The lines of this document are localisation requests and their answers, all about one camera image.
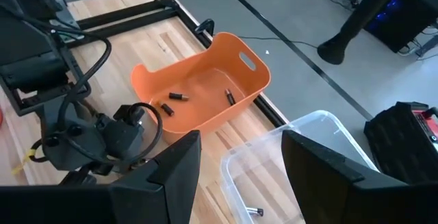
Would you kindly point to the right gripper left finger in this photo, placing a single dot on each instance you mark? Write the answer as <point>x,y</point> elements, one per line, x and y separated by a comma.
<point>171,189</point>

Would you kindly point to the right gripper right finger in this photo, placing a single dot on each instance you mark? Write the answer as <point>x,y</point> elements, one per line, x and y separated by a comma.
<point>325,189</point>

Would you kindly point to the black red tool case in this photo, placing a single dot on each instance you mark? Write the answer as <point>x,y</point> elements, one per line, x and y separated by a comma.
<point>393,142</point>

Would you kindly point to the orange plastic basket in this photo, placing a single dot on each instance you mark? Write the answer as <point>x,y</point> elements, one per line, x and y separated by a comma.
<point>205,80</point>

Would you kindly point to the clear plastic container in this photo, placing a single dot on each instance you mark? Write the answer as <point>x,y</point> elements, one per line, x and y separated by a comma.
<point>253,176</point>

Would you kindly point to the black computer case purple lights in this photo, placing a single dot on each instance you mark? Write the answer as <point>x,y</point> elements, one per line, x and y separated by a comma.
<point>410,22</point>

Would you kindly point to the silver AA battery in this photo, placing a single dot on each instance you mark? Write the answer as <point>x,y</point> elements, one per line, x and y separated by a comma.
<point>255,211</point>

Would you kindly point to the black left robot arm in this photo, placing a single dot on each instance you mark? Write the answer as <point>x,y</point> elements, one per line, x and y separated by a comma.
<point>31,46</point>

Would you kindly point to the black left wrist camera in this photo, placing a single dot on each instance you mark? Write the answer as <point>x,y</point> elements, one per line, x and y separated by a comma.
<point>128,131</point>

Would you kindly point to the black table clamp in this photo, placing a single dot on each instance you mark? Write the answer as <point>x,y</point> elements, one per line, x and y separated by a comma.
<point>204,26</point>

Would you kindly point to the black copper AA battery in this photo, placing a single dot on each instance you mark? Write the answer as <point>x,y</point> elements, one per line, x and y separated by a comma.
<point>230,97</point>
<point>167,109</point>
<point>178,96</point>

